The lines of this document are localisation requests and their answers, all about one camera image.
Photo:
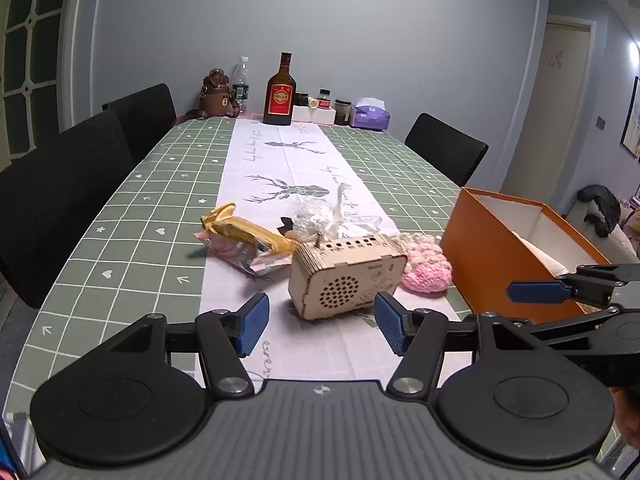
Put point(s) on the small black clip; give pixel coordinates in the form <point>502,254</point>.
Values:
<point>287,225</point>

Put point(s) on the small bottle with red label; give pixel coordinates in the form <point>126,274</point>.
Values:
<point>324,100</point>

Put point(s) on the black chair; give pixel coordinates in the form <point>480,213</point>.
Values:
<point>445,147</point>
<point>60,200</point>
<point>142,120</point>

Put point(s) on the framed wall picture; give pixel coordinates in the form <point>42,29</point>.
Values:
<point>632,120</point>

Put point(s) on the wooden radio box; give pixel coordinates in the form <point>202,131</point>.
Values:
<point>345,280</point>

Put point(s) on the clear plastic water bottle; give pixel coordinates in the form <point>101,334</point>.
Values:
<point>241,87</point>

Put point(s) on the purple tissue pack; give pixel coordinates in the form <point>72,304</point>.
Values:
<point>371,117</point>

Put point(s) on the glass panel door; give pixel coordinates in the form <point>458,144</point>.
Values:
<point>35,60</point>

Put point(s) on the light grey sofa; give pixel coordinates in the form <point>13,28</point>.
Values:
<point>625,245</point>

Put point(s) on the cream room door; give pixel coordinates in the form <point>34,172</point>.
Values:
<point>550,110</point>

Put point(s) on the white deer print table runner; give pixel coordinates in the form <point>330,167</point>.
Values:
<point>285,170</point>

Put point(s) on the person's right hand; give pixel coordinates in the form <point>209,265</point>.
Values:
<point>631,410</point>

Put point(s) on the brown liquor bottle red label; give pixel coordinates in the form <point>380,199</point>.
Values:
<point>277,102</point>

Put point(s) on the small black jar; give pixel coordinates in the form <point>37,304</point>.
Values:
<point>301,99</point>

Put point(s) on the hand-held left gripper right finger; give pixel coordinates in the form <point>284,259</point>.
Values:
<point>390,322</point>

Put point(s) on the dark wall switch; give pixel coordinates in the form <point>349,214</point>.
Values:
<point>601,123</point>

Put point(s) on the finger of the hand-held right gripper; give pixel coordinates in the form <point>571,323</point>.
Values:
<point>535,292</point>
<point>560,330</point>

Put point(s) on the dark glass jar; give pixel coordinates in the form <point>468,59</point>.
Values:
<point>343,112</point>

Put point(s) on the black jacket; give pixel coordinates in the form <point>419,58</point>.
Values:
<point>600,205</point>

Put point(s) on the green checked tablecloth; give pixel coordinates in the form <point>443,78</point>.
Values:
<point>150,185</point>

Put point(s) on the orange cardboard box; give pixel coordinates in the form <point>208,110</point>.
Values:
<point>475,260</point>

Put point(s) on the white flat box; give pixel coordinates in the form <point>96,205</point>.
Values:
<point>312,116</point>

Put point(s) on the brown bear shaped bottle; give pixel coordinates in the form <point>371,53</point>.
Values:
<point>217,100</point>

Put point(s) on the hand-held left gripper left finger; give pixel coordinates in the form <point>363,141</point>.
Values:
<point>252,325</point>

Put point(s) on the pink crochet pouch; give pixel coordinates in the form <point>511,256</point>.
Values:
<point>430,270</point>

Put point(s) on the yellow snack packet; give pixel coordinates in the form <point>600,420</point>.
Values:
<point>250,232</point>

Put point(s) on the cream towel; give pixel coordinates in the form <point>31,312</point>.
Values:
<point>547,262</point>

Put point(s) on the white phone stand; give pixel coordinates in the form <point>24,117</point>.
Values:
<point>22,430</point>

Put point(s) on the clear plastic bag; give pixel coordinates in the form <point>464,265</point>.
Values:
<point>320,220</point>

